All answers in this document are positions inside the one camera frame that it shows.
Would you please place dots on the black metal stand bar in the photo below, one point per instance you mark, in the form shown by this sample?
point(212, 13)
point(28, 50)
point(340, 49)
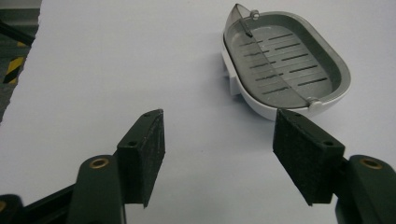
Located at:
point(15, 33)

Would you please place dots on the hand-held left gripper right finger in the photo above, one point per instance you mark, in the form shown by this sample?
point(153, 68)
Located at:
point(314, 161)

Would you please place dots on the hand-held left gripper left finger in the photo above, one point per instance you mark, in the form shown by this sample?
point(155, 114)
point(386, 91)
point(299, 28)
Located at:
point(138, 158)

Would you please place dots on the yellow black hazard tape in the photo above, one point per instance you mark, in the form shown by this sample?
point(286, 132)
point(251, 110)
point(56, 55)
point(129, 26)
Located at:
point(13, 69)

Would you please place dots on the white soap box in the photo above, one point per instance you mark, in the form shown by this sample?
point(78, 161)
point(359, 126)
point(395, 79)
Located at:
point(285, 67)

